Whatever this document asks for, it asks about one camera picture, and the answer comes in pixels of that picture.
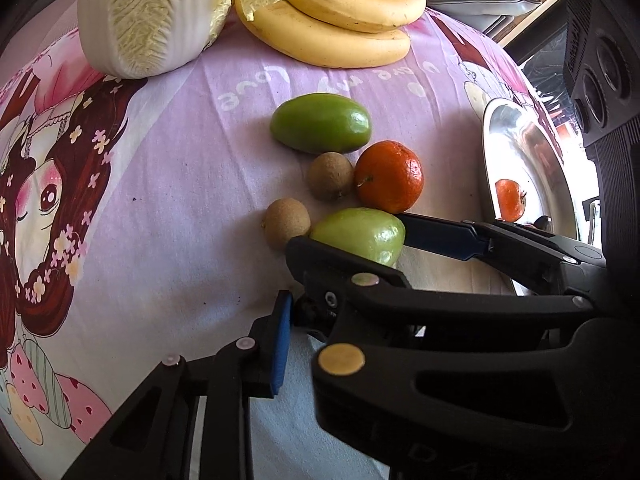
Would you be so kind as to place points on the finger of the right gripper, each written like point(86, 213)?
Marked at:
point(545, 263)
point(353, 299)

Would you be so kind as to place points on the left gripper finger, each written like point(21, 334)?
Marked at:
point(203, 405)

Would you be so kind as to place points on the green jujube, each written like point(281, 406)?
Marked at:
point(316, 123)
point(368, 233)

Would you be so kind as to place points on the orange tangerine with stem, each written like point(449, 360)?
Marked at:
point(511, 200)

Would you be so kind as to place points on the brown longan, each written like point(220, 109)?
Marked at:
point(284, 219)
point(330, 177)

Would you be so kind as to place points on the dark cherry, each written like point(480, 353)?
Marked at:
point(544, 223)

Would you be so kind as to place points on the smartphone on stand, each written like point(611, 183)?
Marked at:
point(592, 212)

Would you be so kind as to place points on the round steel tray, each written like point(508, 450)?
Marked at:
point(516, 148)

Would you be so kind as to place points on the cartoon print tablecloth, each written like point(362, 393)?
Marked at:
point(131, 210)

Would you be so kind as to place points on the bottom banana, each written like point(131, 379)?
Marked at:
point(313, 42)

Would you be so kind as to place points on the banana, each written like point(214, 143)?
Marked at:
point(368, 16)
point(313, 42)

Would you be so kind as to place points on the middle banana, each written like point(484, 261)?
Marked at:
point(368, 16)

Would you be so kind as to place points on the napa cabbage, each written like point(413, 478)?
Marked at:
point(134, 39)

